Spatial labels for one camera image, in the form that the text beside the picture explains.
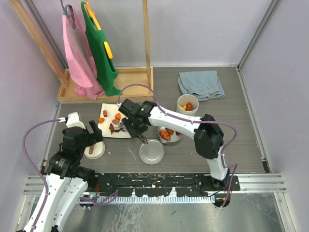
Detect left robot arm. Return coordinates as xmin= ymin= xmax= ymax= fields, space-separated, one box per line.
xmin=22 ymin=112 xmax=105 ymax=232

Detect orange shrimp piece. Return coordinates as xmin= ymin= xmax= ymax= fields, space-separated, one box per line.
xmin=185 ymin=102 xmax=193 ymax=111

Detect white lid brown handle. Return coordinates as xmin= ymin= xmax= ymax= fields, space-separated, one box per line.
xmin=84 ymin=142 xmax=105 ymax=160

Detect grey hanger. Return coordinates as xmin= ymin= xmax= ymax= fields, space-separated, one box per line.
xmin=60 ymin=0 xmax=76 ymax=29

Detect brown fried piece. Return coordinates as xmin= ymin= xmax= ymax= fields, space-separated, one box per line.
xmin=165 ymin=128 xmax=174 ymax=135

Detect white square plate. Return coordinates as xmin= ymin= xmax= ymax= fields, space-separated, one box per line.
xmin=98 ymin=103 xmax=130 ymax=139

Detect orange fried chicken piece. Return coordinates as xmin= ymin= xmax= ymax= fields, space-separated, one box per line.
xmin=159 ymin=130 xmax=171 ymax=141

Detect white cylindrical container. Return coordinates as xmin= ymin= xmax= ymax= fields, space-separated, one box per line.
xmin=176 ymin=94 xmax=199 ymax=116

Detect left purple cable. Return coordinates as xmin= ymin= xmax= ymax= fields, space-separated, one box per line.
xmin=22 ymin=117 xmax=67 ymax=232

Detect yellow hanger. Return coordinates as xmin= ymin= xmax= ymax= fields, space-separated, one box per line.
xmin=85 ymin=0 xmax=113 ymax=59

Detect purple cable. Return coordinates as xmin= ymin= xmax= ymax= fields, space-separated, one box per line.
xmin=117 ymin=84 xmax=239 ymax=208
xmin=22 ymin=117 xmax=67 ymax=232

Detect metal tongs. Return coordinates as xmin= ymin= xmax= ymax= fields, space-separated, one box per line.
xmin=115 ymin=123 xmax=149 ymax=145

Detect orange striped sushi piece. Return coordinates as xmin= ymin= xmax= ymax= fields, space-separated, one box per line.
xmin=112 ymin=118 xmax=120 ymax=125

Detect round metal tin lid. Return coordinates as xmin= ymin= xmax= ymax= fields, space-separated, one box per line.
xmin=138 ymin=139 xmax=166 ymax=165

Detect blue cloth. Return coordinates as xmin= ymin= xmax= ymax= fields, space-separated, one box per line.
xmin=178 ymin=71 xmax=225 ymax=101

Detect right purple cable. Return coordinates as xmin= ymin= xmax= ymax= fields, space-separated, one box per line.
xmin=117 ymin=84 xmax=239 ymax=208

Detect round metal tin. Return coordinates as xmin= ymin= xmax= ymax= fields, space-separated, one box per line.
xmin=158 ymin=127 xmax=183 ymax=145

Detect purple octopus tentacle toy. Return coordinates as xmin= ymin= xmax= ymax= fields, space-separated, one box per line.
xmin=119 ymin=126 xmax=126 ymax=132

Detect pink apron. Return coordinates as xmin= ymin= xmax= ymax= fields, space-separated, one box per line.
xmin=62 ymin=9 xmax=105 ymax=100

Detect orange triangular food piece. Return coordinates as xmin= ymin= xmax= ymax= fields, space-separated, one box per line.
xmin=115 ymin=113 xmax=121 ymax=119

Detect brown dried meat strip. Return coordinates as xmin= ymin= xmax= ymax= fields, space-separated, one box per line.
xmin=109 ymin=123 xmax=114 ymax=134

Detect small orange carrot piece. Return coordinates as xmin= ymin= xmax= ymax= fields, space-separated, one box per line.
xmin=98 ymin=117 xmax=104 ymax=123

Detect wooden clothes rack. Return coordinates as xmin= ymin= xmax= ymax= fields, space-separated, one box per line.
xmin=9 ymin=0 xmax=154 ymax=103

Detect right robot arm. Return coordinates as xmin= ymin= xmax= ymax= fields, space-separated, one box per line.
xmin=117 ymin=99 xmax=230 ymax=190

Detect green apron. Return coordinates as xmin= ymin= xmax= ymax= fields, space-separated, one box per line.
xmin=81 ymin=1 xmax=120 ymax=96

